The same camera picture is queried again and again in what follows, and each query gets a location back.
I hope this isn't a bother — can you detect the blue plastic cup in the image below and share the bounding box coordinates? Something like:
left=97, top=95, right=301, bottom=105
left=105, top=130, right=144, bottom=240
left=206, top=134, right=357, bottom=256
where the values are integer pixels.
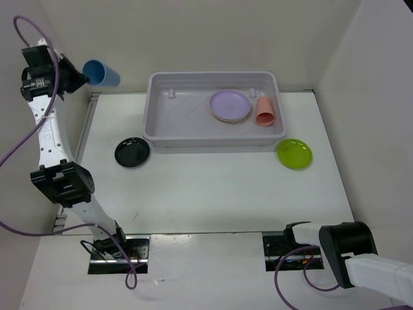
left=82, top=59, right=121, bottom=87

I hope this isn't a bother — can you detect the purple plastic plate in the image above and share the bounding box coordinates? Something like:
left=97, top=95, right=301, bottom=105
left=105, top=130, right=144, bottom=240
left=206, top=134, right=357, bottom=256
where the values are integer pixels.
left=209, top=90, right=252, bottom=119

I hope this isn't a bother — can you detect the orange plastic plate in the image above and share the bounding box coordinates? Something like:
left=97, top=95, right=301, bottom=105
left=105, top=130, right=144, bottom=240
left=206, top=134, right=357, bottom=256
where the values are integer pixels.
left=212, top=113, right=249, bottom=123

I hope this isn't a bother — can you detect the coral plastic cup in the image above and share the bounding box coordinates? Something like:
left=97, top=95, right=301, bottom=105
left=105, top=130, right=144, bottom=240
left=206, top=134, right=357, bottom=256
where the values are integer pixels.
left=256, top=96, right=276, bottom=127

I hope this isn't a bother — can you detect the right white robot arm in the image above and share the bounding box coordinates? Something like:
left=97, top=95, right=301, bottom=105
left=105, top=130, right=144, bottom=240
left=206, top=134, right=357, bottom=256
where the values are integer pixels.
left=283, top=222, right=412, bottom=307

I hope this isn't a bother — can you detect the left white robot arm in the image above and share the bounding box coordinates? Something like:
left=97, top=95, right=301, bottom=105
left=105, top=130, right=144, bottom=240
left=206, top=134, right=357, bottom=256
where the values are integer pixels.
left=21, top=44, right=129, bottom=258

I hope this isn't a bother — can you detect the lavender plastic bin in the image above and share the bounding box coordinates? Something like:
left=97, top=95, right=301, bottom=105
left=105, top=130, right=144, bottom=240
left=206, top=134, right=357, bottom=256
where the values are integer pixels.
left=143, top=71, right=287, bottom=147

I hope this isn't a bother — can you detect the black plate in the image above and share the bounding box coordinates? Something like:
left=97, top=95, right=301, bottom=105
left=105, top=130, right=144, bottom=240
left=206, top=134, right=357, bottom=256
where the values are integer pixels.
left=114, top=137, right=150, bottom=168

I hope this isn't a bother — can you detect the green plastic plate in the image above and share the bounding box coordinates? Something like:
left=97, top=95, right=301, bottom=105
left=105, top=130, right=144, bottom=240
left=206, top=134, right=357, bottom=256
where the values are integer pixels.
left=277, top=139, right=313, bottom=170

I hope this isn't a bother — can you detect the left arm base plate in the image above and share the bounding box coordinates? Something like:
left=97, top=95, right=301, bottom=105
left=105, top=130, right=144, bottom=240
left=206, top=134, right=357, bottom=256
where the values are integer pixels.
left=81, top=235, right=150, bottom=275

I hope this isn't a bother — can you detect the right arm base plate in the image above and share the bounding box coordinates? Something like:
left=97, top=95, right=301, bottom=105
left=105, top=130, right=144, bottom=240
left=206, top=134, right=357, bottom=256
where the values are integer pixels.
left=262, top=232, right=324, bottom=271

